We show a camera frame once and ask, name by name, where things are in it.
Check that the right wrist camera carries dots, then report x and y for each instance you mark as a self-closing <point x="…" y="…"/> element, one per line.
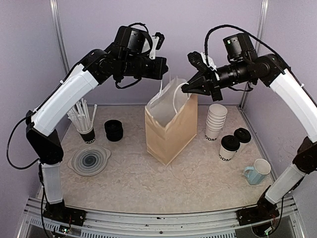
<point x="201" y="62"/>

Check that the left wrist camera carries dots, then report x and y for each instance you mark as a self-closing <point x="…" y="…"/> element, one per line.
<point x="157" y="41"/>

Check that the left aluminium corner post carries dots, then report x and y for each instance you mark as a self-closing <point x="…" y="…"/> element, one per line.
<point x="59" y="35"/>

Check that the black cup holding straws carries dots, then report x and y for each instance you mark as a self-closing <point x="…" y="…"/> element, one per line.
<point x="88" y="136"/>

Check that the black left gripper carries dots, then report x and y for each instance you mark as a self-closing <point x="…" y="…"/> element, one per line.
<point x="160" y="72"/>

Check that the brown paper takeout bag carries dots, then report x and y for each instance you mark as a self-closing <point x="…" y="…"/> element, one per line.
<point x="171" y="118"/>

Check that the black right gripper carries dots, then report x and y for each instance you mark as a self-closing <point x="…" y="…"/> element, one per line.
<point x="202" y="82"/>

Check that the stack of white paper cups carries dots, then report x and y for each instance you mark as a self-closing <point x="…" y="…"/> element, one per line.
<point x="215" y="121"/>

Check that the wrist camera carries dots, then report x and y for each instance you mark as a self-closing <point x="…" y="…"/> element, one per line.
<point x="201" y="62"/>
<point x="157" y="41"/>

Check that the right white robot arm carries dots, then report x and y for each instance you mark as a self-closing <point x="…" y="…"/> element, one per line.
<point x="275" y="74"/>

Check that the aluminium corner post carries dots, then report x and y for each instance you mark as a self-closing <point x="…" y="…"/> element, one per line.
<point x="59" y="35"/>
<point x="260" y="33"/>

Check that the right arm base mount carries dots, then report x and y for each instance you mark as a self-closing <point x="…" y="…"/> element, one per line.
<point x="262" y="211"/>

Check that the right aluminium corner post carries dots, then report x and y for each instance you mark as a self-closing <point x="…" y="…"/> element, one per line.
<point x="260" y="33"/>

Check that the aluminium front frame rail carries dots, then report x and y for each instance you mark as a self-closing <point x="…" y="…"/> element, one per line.
<point x="106" y="224"/>

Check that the light blue mug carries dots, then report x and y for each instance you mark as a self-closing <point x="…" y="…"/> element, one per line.
<point x="256" y="173"/>

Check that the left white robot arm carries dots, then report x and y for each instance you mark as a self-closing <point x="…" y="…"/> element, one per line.
<point x="85" y="76"/>

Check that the white paper coffee cup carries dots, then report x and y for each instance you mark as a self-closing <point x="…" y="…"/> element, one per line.
<point x="226" y="155"/>
<point x="241" y="136"/>

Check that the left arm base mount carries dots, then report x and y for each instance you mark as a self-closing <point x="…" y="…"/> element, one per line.
<point x="61" y="213"/>

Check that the stack of black cup lids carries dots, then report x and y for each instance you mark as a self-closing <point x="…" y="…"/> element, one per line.
<point x="114" y="130"/>

